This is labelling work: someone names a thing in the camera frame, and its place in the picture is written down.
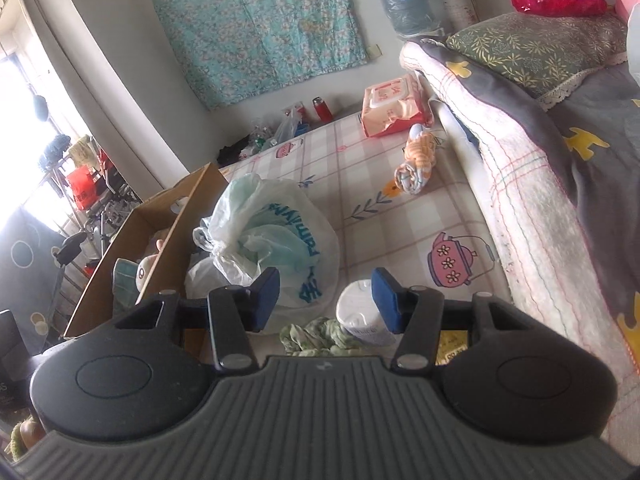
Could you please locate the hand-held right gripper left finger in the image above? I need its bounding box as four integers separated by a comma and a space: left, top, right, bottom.
114, 266, 282, 372

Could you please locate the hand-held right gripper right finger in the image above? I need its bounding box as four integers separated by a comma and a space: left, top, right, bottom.
370, 266, 538, 372

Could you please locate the white cylindrical wipes canister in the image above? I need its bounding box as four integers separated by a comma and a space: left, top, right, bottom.
335, 280, 399, 349

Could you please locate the brown cardboard box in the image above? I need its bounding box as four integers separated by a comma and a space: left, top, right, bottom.
63, 162, 232, 357

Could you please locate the pink plush toy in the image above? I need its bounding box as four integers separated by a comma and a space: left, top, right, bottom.
135, 229, 172, 292

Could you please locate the blue checked cloth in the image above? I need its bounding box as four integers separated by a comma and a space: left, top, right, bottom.
111, 257, 142, 312

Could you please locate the green floral scrunchie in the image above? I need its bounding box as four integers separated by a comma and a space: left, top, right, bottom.
278, 317, 367, 359

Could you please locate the white plastic bag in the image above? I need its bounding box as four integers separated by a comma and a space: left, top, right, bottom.
185, 172, 342, 322

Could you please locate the green fuzzy cloth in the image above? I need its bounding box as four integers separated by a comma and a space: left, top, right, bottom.
7, 416, 47, 462

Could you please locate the checked printed tablecloth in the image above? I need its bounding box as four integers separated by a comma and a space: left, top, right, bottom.
200, 107, 516, 361

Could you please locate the gold tissue pack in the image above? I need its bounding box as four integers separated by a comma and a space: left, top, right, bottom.
434, 330, 472, 367

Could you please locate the grey mat with circles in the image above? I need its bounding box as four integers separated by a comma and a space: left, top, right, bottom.
0, 204, 68, 343

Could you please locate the black phone holder stand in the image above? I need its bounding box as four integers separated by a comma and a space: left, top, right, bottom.
53, 232, 89, 321

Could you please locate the orange striped rolled cloth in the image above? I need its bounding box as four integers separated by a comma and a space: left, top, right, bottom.
394, 124, 439, 194

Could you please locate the black cloth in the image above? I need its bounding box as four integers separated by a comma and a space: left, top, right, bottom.
217, 142, 252, 167

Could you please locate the white checked blanket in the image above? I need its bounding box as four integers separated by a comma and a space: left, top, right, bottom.
399, 39, 640, 401

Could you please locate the small clear plastic bag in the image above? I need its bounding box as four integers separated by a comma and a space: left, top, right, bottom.
271, 102, 309, 144

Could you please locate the metal drying rack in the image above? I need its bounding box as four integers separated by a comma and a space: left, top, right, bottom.
34, 132, 147, 266

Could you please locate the orange hanging bag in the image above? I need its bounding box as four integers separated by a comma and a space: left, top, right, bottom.
66, 165, 99, 212

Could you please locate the orange wet wipes pack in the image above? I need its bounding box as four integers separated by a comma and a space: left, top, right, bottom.
359, 73, 434, 139

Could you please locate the grey quilt with yellow prints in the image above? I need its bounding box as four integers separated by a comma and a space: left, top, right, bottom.
417, 37, 640, 391

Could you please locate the green floral pillow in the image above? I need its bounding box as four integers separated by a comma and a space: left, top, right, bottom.
444, 12, 629, 112

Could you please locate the pale blue pillow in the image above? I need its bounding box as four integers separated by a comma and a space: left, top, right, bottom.
624, 19, 640, 87

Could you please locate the floral teal wall cloth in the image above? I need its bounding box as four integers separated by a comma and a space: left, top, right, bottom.
148, 0, 369, 112

